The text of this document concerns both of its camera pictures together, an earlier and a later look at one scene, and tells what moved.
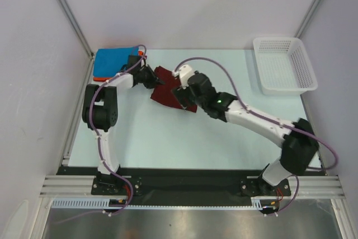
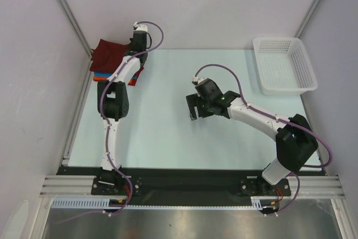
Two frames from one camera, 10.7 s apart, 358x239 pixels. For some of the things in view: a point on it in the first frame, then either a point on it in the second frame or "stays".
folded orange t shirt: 109,78 stays
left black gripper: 152,83 → 131,43
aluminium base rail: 305,187 stays
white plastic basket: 283,66 stays
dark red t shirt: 163,93 → 107,56
